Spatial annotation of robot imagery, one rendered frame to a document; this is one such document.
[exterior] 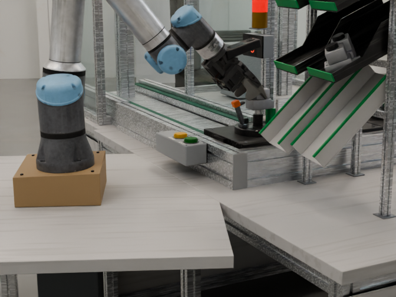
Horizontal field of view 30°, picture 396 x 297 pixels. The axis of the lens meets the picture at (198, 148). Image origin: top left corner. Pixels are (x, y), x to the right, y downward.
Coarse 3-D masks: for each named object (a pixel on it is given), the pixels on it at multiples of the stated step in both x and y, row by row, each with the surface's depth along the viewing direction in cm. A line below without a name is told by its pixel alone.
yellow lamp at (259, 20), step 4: (252, 12) 232; (256, 12) 231; (260, 12) 230; (264, 12) 231; (252, 16) 232; (256, 16) 231; (260, 16) 231; (264, 16) 231; (252, 20) 233; (256, 20) 231; (260, 20) 231; (264, 20) 231; (252, 24) 233; (256, 24) 231; (260, 24) 231; (264, 24) 232
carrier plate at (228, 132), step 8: (208, 128) 224; (216, 128) 224; (224, 128) 224; (232, 128) 224; (224, 136) 214; (232, 136) 214; (240, 136) 214; (232, 144) 209; (240, 144) 205; (248, 144) 204; (256, 144) 205; (264, 144) 207
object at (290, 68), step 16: (368, 0) 189; (320, 16) 193; (336, 16) 195; (352, 16) 182; (320, 32) 194; (336, 32) 182; (304, 48) 194; (320, 48) 192; (288, 64) 184; (304, 64) 181
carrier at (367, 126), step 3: (366, 123) 230; (369, 123) 230; (363, 126) 226; (366, 126) 226; (369, 126) 226; (372, 126) 226; (375, 126) 226; (378, 126) 226; (363, 129) 222; (366, 129) 222; (369, 129) 223; (372, 129) 223; (375, 129) 224; (378, 129) 224; (381, 129) 225; (363, 132) 222; (366, 132) 222
